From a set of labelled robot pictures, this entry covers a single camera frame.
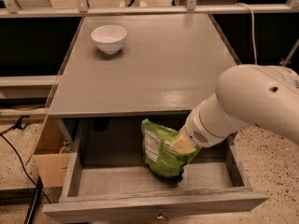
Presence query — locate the open grey top drawer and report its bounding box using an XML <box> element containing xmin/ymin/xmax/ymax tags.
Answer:
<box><xmin>44</xmin><ymin>118</ymin><xmax>269</xmax><ymax>224</ymax></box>

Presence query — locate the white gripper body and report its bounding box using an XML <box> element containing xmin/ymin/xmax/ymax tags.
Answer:
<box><xmin>179</xmin><ymin>105</ymin><xmax>233</xmax><ymax>147</ymax></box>

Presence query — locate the black floor cable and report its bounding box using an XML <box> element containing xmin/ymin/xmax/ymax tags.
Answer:
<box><xmin>0</xmin><ymin>115</ymin><xmax>52</xmax><ymax>204</ymax></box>

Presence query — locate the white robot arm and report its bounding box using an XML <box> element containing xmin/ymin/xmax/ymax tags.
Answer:
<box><xmin>171</xmin><ymin>64</ymin><xmax>299</xmax><ymax>155</ymax></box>

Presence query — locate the grey wooden cabinet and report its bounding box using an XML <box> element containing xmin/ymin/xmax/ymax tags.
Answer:
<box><xmin>49</xmin><ymin>14</ymin><xmax>239</xmax><ymax>140</ymax></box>

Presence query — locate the white ceramic bowl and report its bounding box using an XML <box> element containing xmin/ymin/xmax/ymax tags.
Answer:
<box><xmin>91</xmin><ymin>25</ymin><xmax>127</xmax><ymax>54</ymax></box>

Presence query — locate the green rice chip bag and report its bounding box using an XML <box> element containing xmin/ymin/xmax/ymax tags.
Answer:
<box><xmin>141</xmin><ymin>119</ymin><xmax>201</xmax><ymax>182</ymax></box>

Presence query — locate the white hanging cable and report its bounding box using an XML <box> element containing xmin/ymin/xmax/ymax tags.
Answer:
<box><xmin>235</xmin><ymin>2</ymin><xmax>260</xmax><ymax>66</ymax></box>

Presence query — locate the cardboard box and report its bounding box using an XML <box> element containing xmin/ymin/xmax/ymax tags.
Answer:
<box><xmin>33</xmin><ymin>119</ymin><xmax>73</xmax><ymax>188</ymax></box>

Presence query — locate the metal frame railing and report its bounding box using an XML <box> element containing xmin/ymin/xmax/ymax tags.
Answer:
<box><xmin>0</xmin><ymin>0</ymin><xmax>299</xmax><ymax>18</ymax></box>

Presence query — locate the colourful item in box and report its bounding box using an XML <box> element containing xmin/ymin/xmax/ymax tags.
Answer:
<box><xmin>59</xmin><ymin>140</ymin><xmax>72</xmax><ymax>154</ymax></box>

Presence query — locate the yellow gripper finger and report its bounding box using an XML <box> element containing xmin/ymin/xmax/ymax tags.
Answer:
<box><xmin>170</xmin><ymin>133</ymin><xmax>196</xmax><ymax>155</ymax></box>

